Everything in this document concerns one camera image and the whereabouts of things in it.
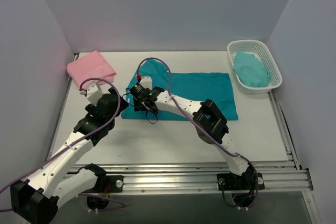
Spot teal t shirt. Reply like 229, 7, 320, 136
120, 59, 239, 121

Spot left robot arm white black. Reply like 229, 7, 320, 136
10, 88, 128, 223

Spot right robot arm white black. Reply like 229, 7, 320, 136
130, 82, 258, 189

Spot folded pink t shirt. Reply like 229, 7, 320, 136
66, 51, 117, 90

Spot light green t shirt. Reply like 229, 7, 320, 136
233, 51, 271, 88

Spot white plastic basket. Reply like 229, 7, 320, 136
227, 40, 282, 94

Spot black right arm cable loop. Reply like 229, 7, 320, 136
123, 92, 160, 125

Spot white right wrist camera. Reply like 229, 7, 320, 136
137, 74, 152, 90

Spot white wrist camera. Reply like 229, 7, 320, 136
79, 82, 104, 106
137, 74, 152, 90

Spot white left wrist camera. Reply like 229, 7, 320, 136
79, 82, 104, 106

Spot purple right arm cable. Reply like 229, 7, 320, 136
136, 57, 259, 209

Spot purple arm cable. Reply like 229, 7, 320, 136
136, 57, 259, 209
0, 78, 125, 213

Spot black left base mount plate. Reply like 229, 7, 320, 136
83, 175, 124, 194

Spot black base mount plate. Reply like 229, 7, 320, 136
83, 175, 124, 194
217, 173, 256, 191

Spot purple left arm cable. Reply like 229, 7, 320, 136
0, 78, 125, 213

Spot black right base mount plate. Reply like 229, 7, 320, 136
217, 173, 256, 191

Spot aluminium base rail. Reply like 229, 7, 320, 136
28, 162, 314, 197

